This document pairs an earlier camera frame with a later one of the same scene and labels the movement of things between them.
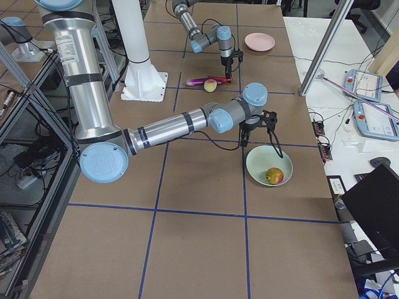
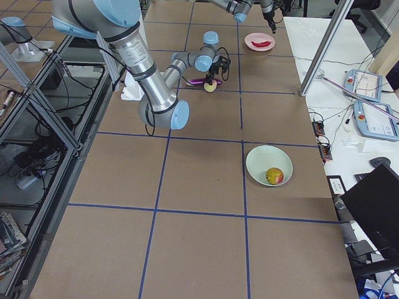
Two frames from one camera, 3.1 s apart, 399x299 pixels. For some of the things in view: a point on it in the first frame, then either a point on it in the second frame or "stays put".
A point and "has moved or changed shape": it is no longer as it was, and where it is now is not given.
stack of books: (12, 243) stays put
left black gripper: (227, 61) -> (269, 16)
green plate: (260, 159) stays put
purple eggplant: (201, 81) stays put
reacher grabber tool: (340, 86) stays put
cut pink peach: (210, 85) stays put
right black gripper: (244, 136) -> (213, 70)
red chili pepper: (224, 80) has moved or changed shape
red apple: (275, 175) stays put
